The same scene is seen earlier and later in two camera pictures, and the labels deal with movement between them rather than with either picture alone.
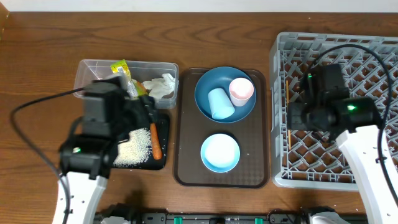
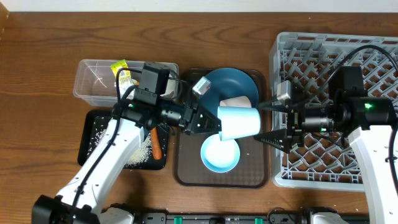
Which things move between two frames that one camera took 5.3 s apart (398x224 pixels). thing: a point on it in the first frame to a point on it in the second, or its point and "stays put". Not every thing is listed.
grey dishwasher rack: (307, 160) stays put
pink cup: (240, 89) to (241, 101)
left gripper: (145, 111) to (189, 122)
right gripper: (293, 117) to (295, 126)
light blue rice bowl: (220, 152) stays put
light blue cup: (221, 106) to (237, 122)
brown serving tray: (193, 129) stays put
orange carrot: (156, 144) stays put
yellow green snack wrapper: (135, 89) stays put
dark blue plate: (221, 78) stays put
